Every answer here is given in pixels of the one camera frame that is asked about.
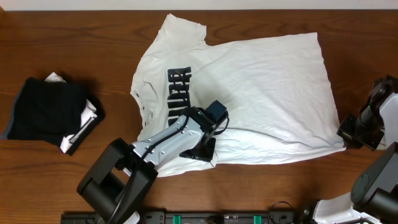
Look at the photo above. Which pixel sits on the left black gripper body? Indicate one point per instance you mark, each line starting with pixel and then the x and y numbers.
pixel 199 151

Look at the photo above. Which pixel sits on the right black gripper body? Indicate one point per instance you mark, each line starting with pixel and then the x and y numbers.
pixel 364 130

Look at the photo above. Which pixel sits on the white Puma t-shirt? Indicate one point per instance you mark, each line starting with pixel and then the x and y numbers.
pixel 276 91

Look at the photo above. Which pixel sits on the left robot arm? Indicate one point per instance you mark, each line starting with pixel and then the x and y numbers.
pixel 120 178

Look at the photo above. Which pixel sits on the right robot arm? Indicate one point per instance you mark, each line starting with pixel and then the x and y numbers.
pixel 373 198

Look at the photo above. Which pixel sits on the folded black white shirt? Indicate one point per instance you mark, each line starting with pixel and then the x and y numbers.
pixel 84 124

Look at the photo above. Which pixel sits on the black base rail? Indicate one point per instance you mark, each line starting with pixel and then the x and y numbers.
pixel 212 218

